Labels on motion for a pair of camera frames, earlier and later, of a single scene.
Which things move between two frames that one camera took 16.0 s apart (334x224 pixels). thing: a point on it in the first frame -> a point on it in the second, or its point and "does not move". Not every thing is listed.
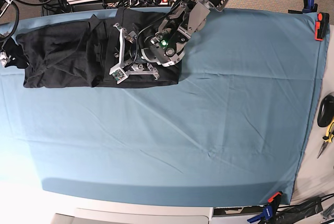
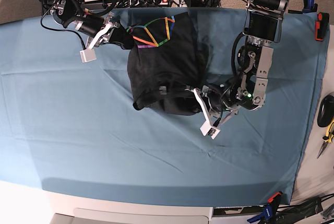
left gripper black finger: x=16 y=57 -> x=105 y=29
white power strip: x=148 y=0 does not move
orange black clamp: x=321 y=25 does not move
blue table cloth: x=235 y=131 does not move
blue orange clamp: x=268 y=215 does not move
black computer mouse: x=326 y=112 does not move
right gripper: x=135 y=67 -> x=219 y=99
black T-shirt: x=81 y=54 -> x=166 y=65
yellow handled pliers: x=328 y=137 does not move
